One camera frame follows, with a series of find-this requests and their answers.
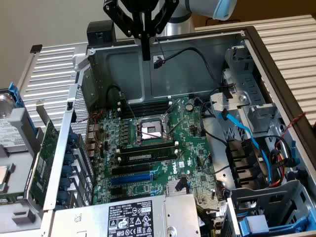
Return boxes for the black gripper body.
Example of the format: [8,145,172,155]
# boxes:
[117,0,173,14]

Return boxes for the green graphics card black fan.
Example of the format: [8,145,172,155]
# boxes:
[24,98,60,208]

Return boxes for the black box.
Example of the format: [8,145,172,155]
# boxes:
[86,21,117,47]

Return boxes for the grey metal PC case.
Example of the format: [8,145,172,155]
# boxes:
[40,26,316,237]

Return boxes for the black RAM slot white latches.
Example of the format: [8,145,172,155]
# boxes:
[122,110,170,119]
[122,101,171,111]
[117,145,179,156]

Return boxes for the thin metal locking lever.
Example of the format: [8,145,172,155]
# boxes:
[162,98,182,117]
[120,92,138,121]

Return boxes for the CPU socket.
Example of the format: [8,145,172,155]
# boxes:
[133,116,173,146]

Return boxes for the green RAM stick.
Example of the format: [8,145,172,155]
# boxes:
[120,151,178,163]
[0,194,24,204]

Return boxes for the green motherboard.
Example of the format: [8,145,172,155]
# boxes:
[86,97,228,210]

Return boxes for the blue disk caddy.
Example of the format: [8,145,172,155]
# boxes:
[7,82,38,139]

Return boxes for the long black expansion slot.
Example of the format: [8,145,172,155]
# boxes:
[111,164,151,175]

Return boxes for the blue expansion slot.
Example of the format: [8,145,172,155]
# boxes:
[111,172,153,186]

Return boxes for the black plastic fan shroud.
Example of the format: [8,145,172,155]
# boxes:
[226,138,270,191]

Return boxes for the silver chipset heatsink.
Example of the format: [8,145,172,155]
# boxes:
[167,179,191,197]

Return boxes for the silver hard disk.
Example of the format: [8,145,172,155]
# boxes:
[0,92,29,153]

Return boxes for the grey parts rack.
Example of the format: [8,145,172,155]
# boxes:
[0,106,60,234]

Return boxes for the blue case latch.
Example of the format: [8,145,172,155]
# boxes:
[290,140,301,168]

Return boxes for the silver power supply unit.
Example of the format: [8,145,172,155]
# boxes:
[49,194,202,237]

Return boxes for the silver CPU chip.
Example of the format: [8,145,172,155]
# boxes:
[0,165,15,192]

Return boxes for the grey disk bay cage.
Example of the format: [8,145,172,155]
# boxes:
[222,180,316,237]

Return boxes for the blue disk tray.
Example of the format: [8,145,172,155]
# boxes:
[238,214,312,235]

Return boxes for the black wire with connector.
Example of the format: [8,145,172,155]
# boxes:
[153,36,224,87]

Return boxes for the black looped wire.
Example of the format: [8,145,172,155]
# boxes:
[106,84,124,104]

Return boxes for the red black twisted wire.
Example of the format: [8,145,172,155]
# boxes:
[73,110,104,158]
[274,112,307,151]

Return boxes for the silver drive bay frame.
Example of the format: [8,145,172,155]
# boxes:
[209,45,281,135]

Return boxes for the black panel wire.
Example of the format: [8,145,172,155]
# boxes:
[199,100,229,146]

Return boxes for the blue flat data wire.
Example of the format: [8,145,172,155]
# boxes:
[218,108,274,185]

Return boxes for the red yellow black wire bundle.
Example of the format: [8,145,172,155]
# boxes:
[269,148,287,188]

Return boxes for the yellow green power wires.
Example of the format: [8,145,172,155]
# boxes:
[196,204,224,237]

